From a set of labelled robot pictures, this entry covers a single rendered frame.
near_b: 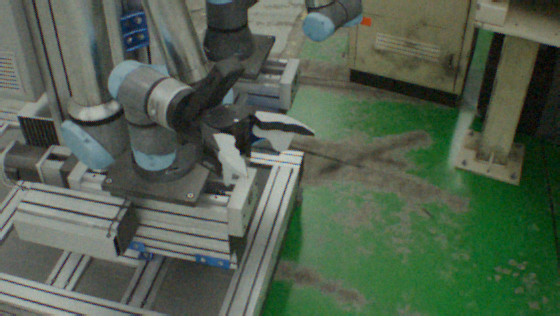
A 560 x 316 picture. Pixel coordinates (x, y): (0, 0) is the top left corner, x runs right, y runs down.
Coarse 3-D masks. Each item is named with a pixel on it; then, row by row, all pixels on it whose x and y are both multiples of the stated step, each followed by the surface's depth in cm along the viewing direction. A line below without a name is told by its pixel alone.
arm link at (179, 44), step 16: (144, 0) 101; (160, 0) 100; (176, 0) 101; (160, 16) 101; (176, 16) 102; (160, 32) 103; (176, 32) 103; (192, 32) 105; (160, 48) 105; (176, 48) 104; (192, 48) 105; (176, 64) 105; (192, 64) 106; (208, 64) 109; (192, 80) 107
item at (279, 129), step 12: (264, 120) 88; (276, 120) 88; (288, 120) 89; (264, 132) 91; (276, 132) 90; (288, 132) 90; (300, 132) 88; (312, 132) 88; (276, 144) 92; (288, 144) 91
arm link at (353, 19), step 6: (342, 0) 150; (348, 0) 151; (354, 0) 153; (360, 0) 155; (348, 6) 150; (354, 6) 152; (360, 6) 155; (348, 12) 150; (354, 12) 153; (360, 12) 156; (348, 18) 151; (354, 18) 155; (360, 18) 157; (348, 24) 156; (354, 24) 156
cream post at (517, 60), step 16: (512, 48) 206; (528, 48) 204; (512, 64) 210; (528, 64) 207; (496, 80) 217; (512, 80) 214; (528, 80) 211; (496, 96) 221; (512, 96) 218; (496, 112) 225; (512, 112) 222; (496, 128) 229; (512, 128) 226; (480, 144) 237; (496, 144) 233; (496, 160) 238
